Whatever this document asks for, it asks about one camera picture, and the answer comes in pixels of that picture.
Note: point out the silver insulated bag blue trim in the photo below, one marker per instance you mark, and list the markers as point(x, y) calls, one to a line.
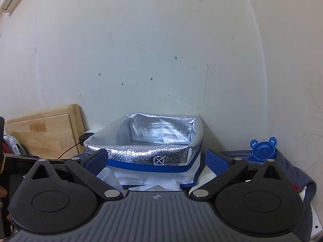
point(151, 153)

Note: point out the white plastic wrapper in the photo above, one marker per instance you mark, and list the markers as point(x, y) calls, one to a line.
point(166, 185)

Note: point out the grey white fabric bag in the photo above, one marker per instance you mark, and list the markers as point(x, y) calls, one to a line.
point(12, 143)

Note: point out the blue lid with ears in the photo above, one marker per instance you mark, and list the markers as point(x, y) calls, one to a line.
point(262, 151)

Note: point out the clear plastic cup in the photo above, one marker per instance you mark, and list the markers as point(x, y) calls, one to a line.
point(109, 177)

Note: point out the blue-grey cloth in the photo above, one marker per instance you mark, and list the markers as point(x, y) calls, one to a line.
point(297, 174)

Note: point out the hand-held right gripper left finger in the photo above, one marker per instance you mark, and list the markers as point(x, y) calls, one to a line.
point(97, 162)

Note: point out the wooden board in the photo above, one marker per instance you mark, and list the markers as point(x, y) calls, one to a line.
point(48, 131)

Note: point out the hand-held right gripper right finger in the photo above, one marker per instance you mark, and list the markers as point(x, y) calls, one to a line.
point(217, 161)

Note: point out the black power adapter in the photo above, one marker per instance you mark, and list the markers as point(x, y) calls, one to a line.
point(85, 138)

